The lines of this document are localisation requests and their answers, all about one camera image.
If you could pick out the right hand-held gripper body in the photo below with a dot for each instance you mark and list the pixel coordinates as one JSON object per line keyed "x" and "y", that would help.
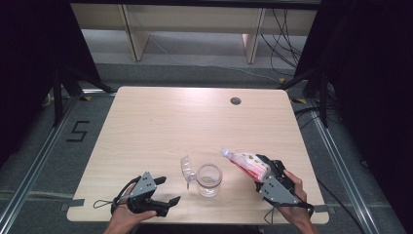
{"x": 276, "y": 191}

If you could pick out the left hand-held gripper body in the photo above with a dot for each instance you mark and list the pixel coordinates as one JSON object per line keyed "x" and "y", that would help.
{"x": 143, "y": 186}

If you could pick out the red and white spout pouch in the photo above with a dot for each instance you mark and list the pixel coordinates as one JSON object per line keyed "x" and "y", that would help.
{"x": 248, "y": 165}

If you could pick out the clear glass jar with lid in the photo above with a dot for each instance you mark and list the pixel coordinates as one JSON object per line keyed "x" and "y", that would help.
{"x": 209, "y": 182}

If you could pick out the person's right hand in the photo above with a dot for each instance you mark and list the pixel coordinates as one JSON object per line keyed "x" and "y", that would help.
{"x": 300, "y": 196}

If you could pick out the person's left hand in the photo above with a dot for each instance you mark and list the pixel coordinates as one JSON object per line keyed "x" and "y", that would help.
{"x": 125, "y": 219}

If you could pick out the yellow and black tape piece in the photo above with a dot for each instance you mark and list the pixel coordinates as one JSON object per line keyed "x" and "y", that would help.
{"x": 281, "y": 80}
{"x": 86, "y": 97}
{"x": 300, "y": 101}

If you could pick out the grey tape strip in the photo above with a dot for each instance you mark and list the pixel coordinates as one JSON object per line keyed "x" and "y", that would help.
{"x": 73, "y": 204}

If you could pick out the black metal stand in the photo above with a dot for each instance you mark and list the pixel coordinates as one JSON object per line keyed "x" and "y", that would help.
{"x": 57, "y": 97}
{"x": 323, "y": 97}

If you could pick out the dark curtain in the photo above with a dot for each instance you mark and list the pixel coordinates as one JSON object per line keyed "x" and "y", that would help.
{"x": 373, "y": 81}
{"x": 26, "y": 65}

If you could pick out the light wooden shelf unit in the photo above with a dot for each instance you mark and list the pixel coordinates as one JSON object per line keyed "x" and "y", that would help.
{"x": 195, "y": 18}

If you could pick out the aluminium floor rail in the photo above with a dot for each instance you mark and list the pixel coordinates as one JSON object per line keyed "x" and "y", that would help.
{"x": 337, "y": 169}
{"x": 39, "y": 159}

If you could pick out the short aluminium cross rail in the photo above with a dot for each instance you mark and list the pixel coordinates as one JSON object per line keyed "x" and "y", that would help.
{"x": 97, "y": 92}

